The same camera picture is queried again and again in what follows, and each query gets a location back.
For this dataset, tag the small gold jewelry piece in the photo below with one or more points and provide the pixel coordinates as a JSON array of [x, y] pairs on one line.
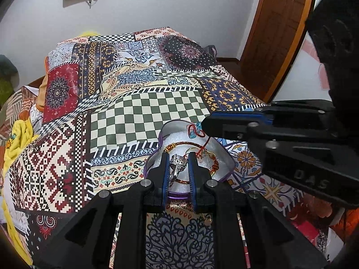
[[206, 219]]

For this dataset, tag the yellow knit blanket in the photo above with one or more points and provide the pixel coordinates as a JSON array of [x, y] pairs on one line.
[[19, 140]]

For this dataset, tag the orange patterned cloth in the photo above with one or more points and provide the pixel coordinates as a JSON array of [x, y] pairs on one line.
[[314, 210]]

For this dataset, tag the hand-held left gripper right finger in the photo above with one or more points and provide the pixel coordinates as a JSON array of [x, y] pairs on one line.
[[193, 182]]

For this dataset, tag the patchwork patterned blanket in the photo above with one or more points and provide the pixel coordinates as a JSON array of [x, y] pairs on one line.
[[140, 112]]

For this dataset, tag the red packet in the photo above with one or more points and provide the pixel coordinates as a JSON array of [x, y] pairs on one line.
[[304, 231]]

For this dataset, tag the dark grey bag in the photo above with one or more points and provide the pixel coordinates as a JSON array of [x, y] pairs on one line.
[[212, 51]]

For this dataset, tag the brown wooden door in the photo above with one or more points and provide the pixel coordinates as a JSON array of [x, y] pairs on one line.
[[277, 33]]

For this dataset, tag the yellow rounded object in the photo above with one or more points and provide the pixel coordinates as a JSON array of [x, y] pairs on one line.
[[84, 33]]

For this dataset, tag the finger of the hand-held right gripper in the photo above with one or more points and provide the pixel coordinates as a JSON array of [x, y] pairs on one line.
[[230, 127], [268, 119]]

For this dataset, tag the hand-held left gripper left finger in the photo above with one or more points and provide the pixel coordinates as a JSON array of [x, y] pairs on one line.
[[166, 179]]

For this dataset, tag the dark green plush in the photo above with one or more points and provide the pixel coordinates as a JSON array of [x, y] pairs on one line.
[[7, 81]]

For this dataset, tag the orange striped cloth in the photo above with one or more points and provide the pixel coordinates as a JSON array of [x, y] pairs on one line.
[[19, 106]]

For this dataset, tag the purple heart-shaped tin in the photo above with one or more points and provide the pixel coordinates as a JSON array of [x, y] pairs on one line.
[[179, 134]]

